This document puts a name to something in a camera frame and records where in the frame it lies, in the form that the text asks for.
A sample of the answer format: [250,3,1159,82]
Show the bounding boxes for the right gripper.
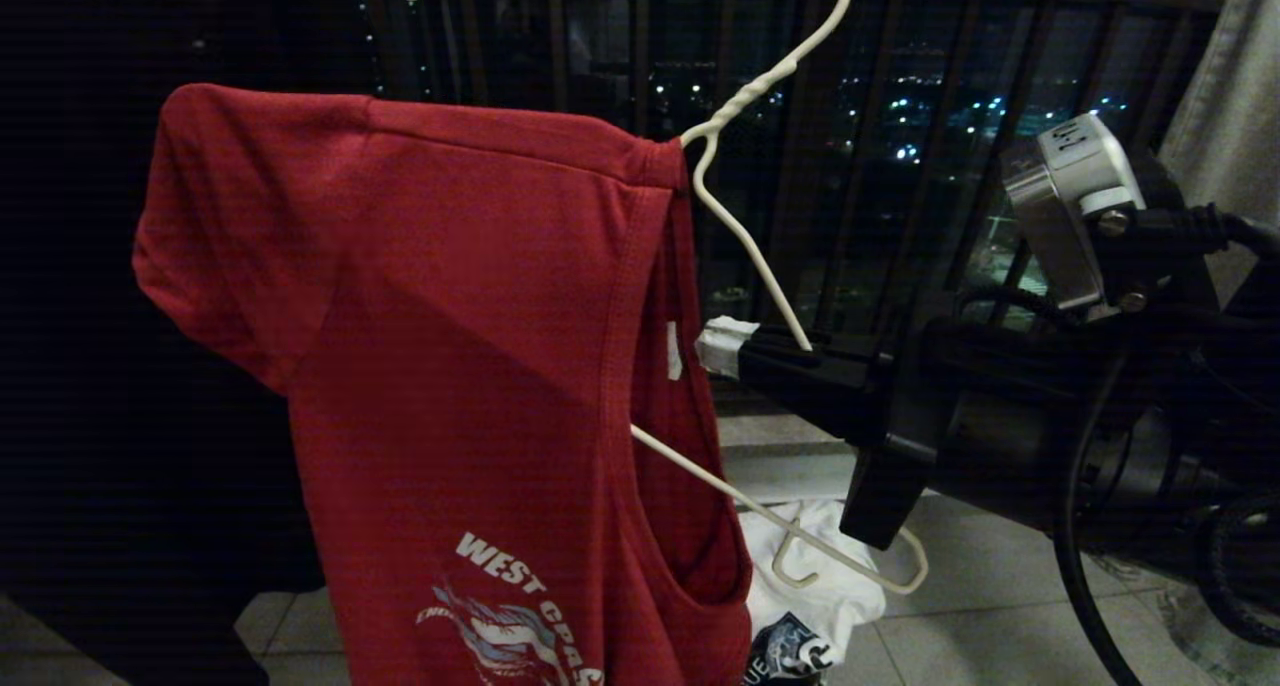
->
[695,315,1131,553]

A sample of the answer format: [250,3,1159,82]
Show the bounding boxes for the white wire hanger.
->
[630,0,930,596]

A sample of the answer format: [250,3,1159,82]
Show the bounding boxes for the red printed t-shirt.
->
[132,83,754,686]

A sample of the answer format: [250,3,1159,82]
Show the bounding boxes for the white printed garment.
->
[738,498,888,686]

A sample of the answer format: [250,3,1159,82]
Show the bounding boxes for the dark balcony railing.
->
[330,0,1233,339]

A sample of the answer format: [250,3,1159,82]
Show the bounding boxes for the pale grey curtain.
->
[1095,0,1280,686]

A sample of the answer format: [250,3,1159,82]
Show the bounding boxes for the black cable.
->
[1051,351,1147,686]

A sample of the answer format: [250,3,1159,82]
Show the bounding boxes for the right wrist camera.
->
[1001,112,1233,324]

